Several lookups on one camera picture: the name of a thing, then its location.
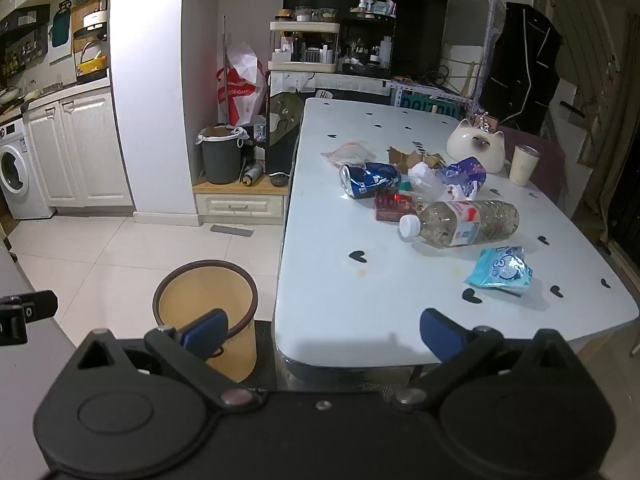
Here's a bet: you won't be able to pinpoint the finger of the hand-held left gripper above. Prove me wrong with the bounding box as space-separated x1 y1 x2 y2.
0 290 58 347

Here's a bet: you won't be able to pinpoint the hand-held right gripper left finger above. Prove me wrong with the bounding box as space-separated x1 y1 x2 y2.
72 308 258 413

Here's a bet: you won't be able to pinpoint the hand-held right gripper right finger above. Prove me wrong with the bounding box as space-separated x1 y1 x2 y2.
392 307 576 413

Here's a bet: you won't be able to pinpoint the beige bin with brown rim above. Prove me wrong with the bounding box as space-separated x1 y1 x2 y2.
152 260 259 383

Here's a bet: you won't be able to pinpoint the light blue snack packet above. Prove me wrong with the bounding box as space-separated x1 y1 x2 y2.
464 246 533 295

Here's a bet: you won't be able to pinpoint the clear plastic bottle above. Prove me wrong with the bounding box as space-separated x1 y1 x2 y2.
398 200 520 249

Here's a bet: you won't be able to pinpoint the small dark red box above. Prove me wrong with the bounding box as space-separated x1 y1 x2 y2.
374 192 416 222

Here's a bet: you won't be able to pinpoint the white tissue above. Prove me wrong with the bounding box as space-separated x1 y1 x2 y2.
407 162 446 201

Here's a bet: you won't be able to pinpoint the blue and white wrapper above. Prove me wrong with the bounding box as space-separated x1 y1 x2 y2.
435 156 487 201

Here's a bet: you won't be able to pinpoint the crushed blue drink can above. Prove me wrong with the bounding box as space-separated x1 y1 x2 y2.
339 161 402 200

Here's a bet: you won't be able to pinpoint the clear plastic bag red print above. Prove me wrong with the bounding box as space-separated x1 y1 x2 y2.
321 141 377 167

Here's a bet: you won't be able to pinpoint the grey trash bin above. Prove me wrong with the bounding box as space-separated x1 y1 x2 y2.
197 125 248 185

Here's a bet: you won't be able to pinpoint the white heart-print table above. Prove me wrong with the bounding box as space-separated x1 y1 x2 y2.
272 97 640 368

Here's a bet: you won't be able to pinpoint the low white drawer cabinet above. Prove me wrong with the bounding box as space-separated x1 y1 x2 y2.
192 177 290 226

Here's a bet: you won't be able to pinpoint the white washing machine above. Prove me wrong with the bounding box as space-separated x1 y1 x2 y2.
0 119 56 220

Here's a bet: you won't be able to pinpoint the white kitchen cabinets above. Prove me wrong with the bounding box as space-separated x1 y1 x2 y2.
22 85 133 208

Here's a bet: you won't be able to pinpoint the brown cardboard scraps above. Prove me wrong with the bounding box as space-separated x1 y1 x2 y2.
387 146 446 171

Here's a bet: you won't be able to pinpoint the beige cup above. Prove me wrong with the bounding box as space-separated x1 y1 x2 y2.
509 144 541 186

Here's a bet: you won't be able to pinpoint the white cat-shaped ceramic jar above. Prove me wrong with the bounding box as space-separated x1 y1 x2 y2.
446 119 504 175

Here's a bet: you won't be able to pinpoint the blue printed box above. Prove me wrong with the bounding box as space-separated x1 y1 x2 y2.
400 92 463 121

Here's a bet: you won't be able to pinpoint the red and white plastic bag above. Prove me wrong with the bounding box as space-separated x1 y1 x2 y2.
216 41 268 126

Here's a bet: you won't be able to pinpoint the yellow basin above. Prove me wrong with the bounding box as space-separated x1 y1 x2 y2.
75 55 110 77

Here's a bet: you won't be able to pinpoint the black jacket with white trim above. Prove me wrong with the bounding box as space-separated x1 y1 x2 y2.
480 2 563 133

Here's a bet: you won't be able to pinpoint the cream shelf rack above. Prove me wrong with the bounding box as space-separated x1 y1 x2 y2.
268 20 341 73

